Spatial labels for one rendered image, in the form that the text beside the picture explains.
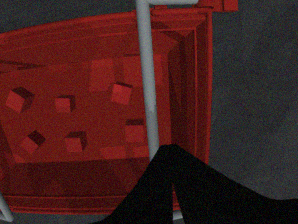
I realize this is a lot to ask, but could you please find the small red block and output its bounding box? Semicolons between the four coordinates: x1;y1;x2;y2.
110;81;133;105
65;132;88;152
5;87;35;113
21;129;47;155
125;119;144;143
55;95;76;112

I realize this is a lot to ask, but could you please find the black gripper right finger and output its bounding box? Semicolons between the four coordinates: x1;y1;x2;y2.
169;144;298;224

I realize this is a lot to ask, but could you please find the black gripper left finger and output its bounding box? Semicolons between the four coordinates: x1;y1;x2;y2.
93;145;173;224

